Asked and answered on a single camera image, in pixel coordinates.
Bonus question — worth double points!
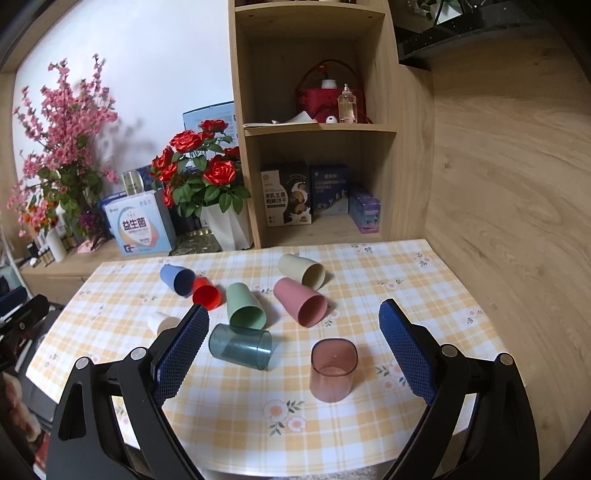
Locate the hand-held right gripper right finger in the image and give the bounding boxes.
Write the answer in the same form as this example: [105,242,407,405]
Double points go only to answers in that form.
[379,298,546,480]

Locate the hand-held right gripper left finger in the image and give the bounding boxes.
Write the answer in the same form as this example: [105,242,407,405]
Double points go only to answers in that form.
[36,305,211,480]

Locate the white plastic cup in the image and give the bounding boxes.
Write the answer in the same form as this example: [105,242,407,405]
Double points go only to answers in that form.
[148,311,182,337]

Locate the teal translucent cup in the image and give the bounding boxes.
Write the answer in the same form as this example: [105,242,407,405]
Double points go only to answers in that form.
[208,323,273,371]

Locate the red plastic cup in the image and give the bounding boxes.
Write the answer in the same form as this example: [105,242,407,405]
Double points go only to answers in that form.
[191,277,227,309]

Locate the pink translucent cup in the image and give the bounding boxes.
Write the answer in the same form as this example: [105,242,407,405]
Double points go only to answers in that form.
[309,338,359,402]

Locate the blue plastic cup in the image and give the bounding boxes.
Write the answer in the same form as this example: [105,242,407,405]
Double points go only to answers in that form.
[160,264,197,298]

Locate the green plastic cup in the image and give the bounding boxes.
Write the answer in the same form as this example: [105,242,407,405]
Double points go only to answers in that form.
[226,282,268,330]

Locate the pink plastic cup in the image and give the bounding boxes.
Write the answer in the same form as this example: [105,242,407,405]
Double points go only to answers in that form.
[273,277,328,328]

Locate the beige plastic cup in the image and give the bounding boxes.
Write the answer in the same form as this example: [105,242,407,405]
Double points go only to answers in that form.
[277,253,326,291]

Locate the yellow checked floral tablecloth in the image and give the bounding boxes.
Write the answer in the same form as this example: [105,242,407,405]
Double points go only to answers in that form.
[25,239,509,474]

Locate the green glass dish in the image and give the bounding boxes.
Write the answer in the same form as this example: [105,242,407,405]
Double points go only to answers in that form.
[168,228,220,257]

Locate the white and blue box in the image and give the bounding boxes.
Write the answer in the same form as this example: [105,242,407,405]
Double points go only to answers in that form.
[100,189,178,256]

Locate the white faceted vase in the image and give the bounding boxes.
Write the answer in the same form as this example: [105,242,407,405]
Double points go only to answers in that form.
[201,203,252,252]

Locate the wooden sideboard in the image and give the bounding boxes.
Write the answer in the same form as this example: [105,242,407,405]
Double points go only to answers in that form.
[21,240,171,305]

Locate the purple box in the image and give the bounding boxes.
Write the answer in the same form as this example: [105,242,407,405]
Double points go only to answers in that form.
[348,187,383,234]

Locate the black equipment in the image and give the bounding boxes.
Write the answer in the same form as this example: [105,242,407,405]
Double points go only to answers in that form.
[0,288,65,370]

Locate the white plastic bottle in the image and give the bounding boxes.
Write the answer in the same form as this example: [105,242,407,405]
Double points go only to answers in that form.
[45,226,69,264]

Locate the row of small dark bottles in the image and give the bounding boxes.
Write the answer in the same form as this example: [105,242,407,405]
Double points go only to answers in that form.
[25,233,77,268]

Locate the clear glass bottle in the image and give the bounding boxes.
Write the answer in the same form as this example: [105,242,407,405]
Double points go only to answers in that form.
[122,169,145,197]

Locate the dark blue box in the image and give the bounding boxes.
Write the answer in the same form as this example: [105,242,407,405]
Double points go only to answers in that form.
[309,165,350,217]

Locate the navy patterned box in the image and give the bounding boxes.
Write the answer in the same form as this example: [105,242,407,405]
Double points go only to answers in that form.
[139,164,169,192]

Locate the red rose bouquet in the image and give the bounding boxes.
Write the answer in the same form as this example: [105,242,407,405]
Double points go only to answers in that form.
[150,119,252,219]

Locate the dark biscuit box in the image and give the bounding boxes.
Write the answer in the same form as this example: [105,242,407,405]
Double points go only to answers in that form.
[261,161,314,228]

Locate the light blue box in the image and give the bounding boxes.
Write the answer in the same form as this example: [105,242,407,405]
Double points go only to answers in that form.
[182,100,236,139]

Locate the pink blossom branches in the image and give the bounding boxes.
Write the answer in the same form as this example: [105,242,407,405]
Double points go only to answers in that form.
[11,53,121,238]

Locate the stack of papers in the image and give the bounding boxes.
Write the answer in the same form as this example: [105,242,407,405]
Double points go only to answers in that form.
[243,111,319,130]

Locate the clear perfume bottle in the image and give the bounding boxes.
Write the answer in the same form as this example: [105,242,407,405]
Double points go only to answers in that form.
[338,84,358,124]

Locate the wooden shelf unit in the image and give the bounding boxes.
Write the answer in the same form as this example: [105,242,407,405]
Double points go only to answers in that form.
[228,0,435,250]

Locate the red gift basket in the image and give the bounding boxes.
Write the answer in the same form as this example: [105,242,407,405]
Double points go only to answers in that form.
[295,59,368,124]

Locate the black speckled counter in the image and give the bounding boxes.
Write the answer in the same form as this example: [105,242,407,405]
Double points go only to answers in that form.
[394,0,568,70]

